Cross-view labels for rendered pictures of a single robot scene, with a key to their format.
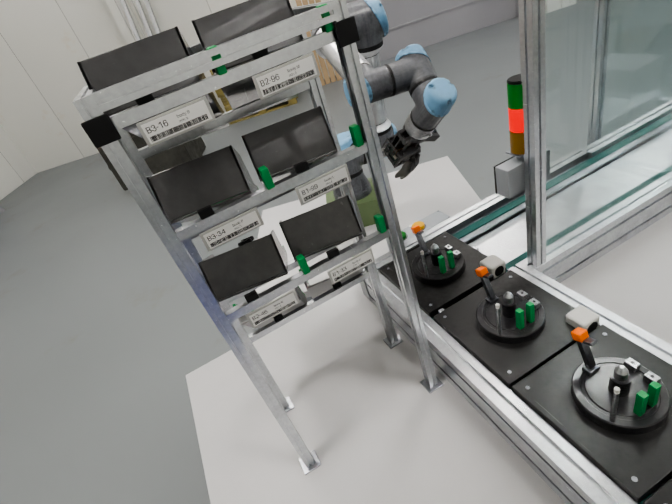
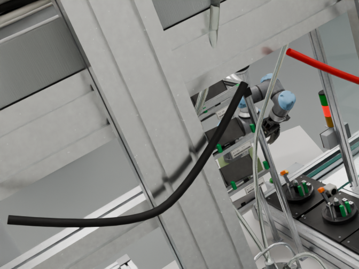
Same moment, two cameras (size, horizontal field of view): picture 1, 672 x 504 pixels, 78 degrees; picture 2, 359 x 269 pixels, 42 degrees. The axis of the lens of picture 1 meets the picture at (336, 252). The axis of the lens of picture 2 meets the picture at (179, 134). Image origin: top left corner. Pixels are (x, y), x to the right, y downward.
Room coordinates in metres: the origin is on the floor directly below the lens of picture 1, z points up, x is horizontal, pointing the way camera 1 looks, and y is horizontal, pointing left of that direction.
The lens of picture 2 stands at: (-0.93, 0.26, 2.19)
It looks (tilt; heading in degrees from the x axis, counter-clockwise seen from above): 22 degrees down; 357
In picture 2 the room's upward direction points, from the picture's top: 23 degrees counter-clockwise
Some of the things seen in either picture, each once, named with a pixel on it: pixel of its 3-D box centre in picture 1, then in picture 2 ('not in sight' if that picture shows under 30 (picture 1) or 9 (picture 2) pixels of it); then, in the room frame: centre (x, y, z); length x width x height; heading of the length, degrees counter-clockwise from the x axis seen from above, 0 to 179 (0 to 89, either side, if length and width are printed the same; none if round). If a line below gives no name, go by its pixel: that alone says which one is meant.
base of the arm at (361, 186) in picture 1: (350, 182); (234, 149); (1.48, -0.14, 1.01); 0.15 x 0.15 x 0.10
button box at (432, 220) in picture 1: (420, 235); (286, 178); (1.09, -0.27, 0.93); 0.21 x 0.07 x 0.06; 105
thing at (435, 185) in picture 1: (361, 223); (244, 177); (1.43, -0.13, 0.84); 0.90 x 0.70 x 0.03; 82
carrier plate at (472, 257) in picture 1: (438, 270); (299, 196); (0.86, -0.25, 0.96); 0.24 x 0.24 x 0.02; 15
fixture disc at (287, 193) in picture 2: (437, 264); (298, 192); (0.86, -0.25, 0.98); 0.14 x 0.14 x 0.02
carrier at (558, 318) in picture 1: (509, 305); (337, 205); (0.61, -0.31, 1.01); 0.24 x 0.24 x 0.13; 15
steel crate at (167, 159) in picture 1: (157, 151); not in sight; (5.84, 1.81, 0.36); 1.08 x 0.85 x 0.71; 81
